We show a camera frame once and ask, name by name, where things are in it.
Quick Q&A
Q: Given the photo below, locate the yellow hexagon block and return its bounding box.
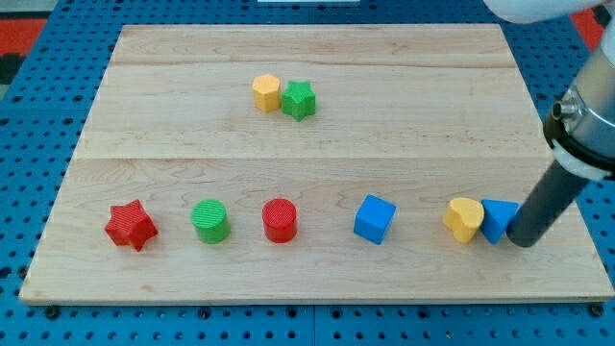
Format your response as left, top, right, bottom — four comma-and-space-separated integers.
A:
252, 74, 281, 112

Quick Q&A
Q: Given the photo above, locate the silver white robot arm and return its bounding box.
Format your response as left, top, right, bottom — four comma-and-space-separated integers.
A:
484, 0, 614, 181

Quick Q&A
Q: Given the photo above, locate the red star block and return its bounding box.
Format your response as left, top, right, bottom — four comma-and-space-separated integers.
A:
105, 199, 159, 252

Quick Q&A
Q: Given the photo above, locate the green star block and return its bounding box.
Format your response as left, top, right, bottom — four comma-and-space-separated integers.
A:
282, 81, 316, 122

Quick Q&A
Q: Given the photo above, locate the blue cube block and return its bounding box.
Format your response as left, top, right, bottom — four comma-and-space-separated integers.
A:
353, 194, 397, 245

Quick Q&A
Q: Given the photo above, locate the blue triangle block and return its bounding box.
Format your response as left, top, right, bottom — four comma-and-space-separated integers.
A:
480, 199, 519, 245

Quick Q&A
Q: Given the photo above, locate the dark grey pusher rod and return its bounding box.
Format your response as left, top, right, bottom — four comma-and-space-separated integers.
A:
506, 161, 589, 248

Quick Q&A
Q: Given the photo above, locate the red cylinder block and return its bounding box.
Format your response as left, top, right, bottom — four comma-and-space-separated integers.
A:
261, 198, 297, 243

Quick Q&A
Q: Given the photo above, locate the green cylinder block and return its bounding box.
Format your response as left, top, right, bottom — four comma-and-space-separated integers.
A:
190, 199, 231, 244

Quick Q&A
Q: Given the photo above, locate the yellow heart block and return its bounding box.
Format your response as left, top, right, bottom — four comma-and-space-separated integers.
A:
442, 197, 484, 243

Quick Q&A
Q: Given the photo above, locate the light wooden board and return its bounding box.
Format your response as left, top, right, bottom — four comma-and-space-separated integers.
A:
19, 24, 614, 306

